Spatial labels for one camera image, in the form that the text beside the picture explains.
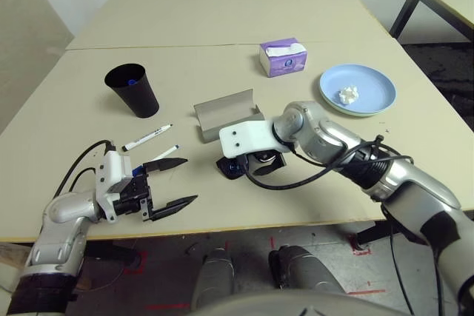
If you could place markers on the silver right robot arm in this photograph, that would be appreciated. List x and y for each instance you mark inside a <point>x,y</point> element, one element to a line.
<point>322,134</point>

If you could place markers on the white marker blue cap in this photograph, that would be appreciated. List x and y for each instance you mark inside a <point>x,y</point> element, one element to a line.
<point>166,151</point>

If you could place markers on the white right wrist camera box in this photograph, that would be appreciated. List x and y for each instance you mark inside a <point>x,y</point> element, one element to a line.
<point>244,136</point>

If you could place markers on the black table foot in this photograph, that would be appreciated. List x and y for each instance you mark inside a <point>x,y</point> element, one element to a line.
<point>115,253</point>
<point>372,232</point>

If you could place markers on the grey robot torso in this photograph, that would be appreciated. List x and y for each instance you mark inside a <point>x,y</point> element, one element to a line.
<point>296,306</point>

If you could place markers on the blue plastic plate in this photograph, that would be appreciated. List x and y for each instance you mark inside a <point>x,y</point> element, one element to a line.
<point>370,83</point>

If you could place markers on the black plastic cup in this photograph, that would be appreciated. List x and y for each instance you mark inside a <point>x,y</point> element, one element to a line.
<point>140,101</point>

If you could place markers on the grey left robot leg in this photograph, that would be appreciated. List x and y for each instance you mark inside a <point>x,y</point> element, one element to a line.
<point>215,275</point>

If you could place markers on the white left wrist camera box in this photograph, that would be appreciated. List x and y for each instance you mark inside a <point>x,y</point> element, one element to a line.
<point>111,171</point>

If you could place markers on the purple tissue box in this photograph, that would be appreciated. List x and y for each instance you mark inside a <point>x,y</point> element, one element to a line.
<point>285,64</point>

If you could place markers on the grey glasses case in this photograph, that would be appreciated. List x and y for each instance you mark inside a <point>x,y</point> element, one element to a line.
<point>222,109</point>

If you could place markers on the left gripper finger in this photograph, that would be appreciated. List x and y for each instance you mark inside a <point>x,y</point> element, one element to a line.
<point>174,206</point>
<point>164,165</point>

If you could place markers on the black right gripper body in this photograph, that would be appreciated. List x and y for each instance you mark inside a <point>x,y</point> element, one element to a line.
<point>252,158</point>

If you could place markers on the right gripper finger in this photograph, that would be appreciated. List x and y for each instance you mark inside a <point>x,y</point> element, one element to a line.
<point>267,170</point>

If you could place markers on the grey robot leg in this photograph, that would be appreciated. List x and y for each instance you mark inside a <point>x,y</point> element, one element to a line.
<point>303,268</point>
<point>215,275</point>

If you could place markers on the white tissue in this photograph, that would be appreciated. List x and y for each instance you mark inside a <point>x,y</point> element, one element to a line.
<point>348,94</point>

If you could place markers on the green plastic plate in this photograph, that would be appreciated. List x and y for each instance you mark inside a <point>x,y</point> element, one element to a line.
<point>361,114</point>

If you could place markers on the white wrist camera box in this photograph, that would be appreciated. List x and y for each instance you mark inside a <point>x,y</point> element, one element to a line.
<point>111,171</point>
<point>244,136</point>

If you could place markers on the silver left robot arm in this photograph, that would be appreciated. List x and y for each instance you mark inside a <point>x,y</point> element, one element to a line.
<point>63,220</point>

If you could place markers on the beige side table black frame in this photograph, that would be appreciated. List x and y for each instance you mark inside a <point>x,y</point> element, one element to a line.
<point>452,1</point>

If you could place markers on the white marker black cap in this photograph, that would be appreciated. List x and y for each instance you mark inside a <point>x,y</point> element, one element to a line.
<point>148,136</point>

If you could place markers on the black sunglasses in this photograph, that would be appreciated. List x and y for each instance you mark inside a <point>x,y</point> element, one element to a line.
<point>229,169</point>

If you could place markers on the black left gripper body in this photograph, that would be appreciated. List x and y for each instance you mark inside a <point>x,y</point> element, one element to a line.
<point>131,194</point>

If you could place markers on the blue pen cap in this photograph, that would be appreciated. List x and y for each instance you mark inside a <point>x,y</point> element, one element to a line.
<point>131,82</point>

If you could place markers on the grey right robot leg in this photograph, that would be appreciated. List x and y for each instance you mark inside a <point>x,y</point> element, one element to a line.
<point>303,268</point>

